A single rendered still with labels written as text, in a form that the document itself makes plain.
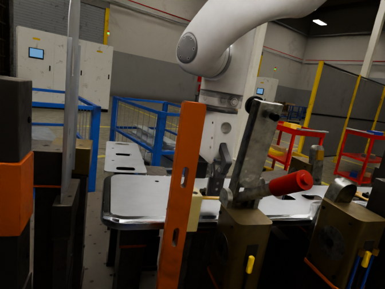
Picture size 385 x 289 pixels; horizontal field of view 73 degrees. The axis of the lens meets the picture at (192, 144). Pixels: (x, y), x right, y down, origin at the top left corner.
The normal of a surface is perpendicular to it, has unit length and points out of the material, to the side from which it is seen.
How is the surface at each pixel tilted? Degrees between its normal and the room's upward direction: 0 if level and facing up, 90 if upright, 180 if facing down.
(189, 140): 90
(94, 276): 0
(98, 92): 90
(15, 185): 90
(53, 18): 90
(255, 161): 99
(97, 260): 0
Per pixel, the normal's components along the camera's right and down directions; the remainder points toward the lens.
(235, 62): 0.68, 0.30
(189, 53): -0.61, 0.22
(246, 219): 0.15, -0.96
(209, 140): -0.91, -0.04
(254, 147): 0.25, 0.40
